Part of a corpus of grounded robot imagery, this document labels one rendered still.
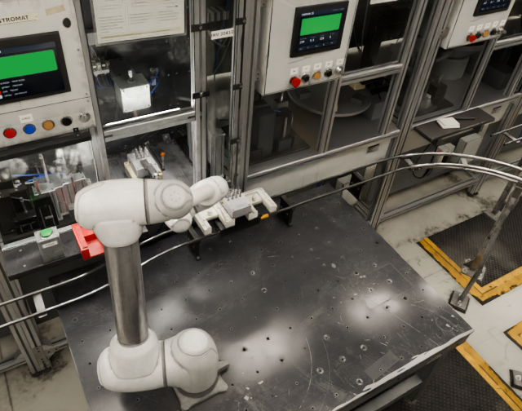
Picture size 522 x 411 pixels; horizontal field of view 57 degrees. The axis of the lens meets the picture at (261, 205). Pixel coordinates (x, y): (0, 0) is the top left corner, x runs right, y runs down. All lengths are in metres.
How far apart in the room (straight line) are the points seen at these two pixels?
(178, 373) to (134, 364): 0.14
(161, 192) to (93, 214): 0.19
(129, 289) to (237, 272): 0.79
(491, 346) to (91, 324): 2.21
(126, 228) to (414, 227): 2.60
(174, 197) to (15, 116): 0.67
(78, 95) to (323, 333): 1.29
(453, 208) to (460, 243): 0.38
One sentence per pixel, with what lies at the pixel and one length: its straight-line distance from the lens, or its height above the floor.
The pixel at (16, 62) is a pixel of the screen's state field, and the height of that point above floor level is 1.66.
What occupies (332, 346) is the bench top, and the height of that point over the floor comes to 0.68.
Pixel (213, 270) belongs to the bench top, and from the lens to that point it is 2.20.
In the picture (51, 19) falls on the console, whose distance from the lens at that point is 1.65.
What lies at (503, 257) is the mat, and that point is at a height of 0.01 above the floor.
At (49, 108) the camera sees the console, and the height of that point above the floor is 1.48.
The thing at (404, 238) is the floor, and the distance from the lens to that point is 3.53.
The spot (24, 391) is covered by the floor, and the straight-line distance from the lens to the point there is 2.81.
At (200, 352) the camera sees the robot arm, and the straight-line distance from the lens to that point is 1.65.
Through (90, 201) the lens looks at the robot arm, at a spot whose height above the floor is 1.48.
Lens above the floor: 2.37
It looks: 43 degrees down
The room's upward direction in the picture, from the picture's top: 6 degrees clockwise
